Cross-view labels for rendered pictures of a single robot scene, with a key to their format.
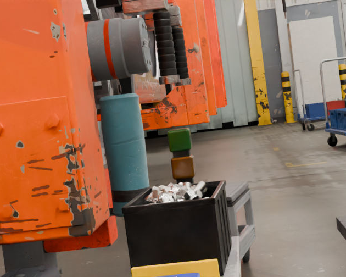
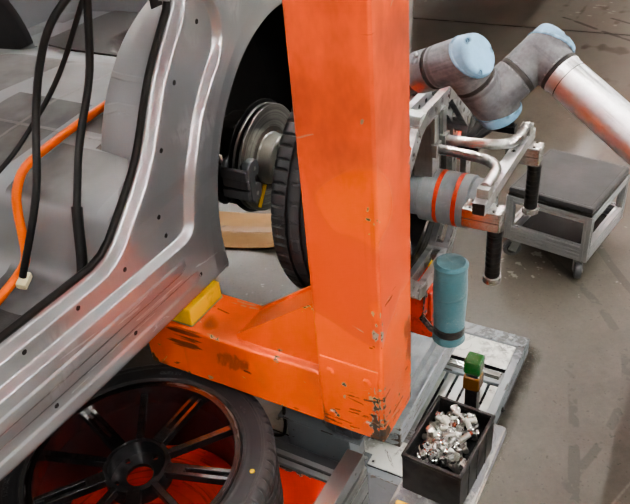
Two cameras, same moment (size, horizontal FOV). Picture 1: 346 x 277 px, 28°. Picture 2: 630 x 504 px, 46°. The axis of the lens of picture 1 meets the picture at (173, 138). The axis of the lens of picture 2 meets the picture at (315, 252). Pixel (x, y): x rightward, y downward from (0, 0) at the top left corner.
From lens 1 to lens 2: 116 cm
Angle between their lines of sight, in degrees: 39
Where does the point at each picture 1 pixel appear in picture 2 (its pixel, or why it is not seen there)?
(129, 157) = (449, 313)
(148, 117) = not seen: outside the picture
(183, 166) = (471, 384)
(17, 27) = (349, 323)
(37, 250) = not seen: hidden behind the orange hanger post
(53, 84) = (370, 362)
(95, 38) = (443, 202)
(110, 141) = (436, 297)
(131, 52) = not seen: hidden behind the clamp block
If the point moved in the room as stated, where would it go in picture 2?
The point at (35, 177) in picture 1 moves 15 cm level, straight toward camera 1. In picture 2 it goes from (352, 403) to (341, 456)
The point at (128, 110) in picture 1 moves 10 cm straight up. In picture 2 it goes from (455, 282) to (456, 250)
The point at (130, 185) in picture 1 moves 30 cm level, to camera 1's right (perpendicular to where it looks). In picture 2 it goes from (447, 330) to (565, 353)
